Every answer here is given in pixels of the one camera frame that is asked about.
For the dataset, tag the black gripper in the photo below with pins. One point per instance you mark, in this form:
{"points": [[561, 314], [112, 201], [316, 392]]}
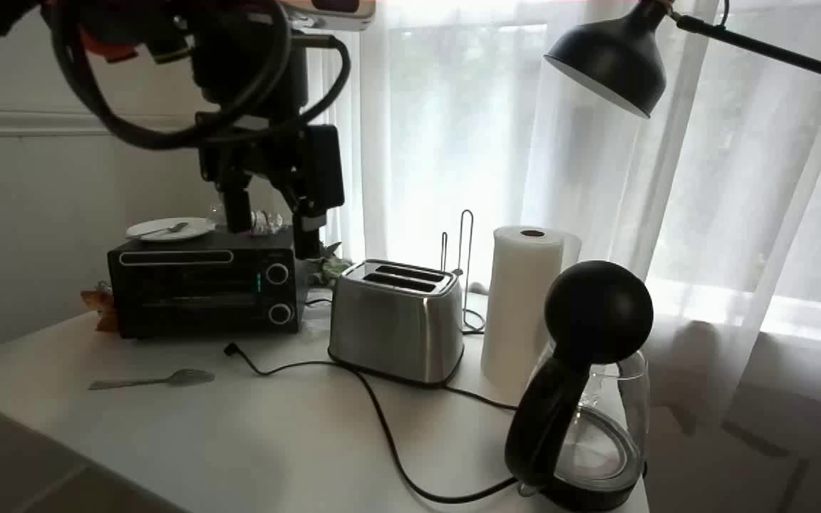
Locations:
{"points": [[249, 151]]}

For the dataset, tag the oven timer knob white rim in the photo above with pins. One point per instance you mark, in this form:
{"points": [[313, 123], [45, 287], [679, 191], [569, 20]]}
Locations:
{"points": [[281, 312]]}

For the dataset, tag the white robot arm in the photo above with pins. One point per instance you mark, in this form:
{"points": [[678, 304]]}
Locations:
{"points": [[240, 59]]}

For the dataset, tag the oven temperature knob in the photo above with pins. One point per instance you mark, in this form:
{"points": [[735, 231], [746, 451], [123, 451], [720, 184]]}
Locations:
{"points": [[277, 274]]}

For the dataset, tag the black toaster oven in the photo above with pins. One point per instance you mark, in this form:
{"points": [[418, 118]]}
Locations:
{"points": [[192, 288]]}

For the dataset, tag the small green plant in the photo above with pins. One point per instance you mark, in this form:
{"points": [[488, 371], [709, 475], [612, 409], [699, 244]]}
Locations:
{"points": [[328, 265]]}

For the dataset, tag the white plate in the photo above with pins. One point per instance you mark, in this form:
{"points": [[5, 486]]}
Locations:
{"points": [[157, 230]]}

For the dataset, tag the silver two-slot toaster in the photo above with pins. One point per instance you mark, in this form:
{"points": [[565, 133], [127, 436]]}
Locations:
{"points": [[391, 324]]}

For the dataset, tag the grey metal spoon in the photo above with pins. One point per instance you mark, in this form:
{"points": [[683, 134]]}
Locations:
{"points": [[186, 378]]}

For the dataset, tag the orange leaf decoration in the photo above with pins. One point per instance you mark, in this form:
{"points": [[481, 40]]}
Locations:
{"points": [[102, 308]]}

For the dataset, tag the white paper towel roll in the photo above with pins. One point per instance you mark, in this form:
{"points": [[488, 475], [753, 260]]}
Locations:
{"points": [[519, 304]]}

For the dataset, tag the black coffee maker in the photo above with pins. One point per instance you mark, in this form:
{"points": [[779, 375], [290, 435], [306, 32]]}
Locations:
{"points": [[595, 314]]}

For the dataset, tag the black desk lamp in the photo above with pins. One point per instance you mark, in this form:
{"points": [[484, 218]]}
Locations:
{"points": [[612, 60]]}

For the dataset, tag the white sheer curtain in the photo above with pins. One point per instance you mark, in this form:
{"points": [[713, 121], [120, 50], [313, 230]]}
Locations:
{"points": [[763, 238]]}

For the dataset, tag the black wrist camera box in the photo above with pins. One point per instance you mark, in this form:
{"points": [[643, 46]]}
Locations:
{"points": [[324, 167]]}

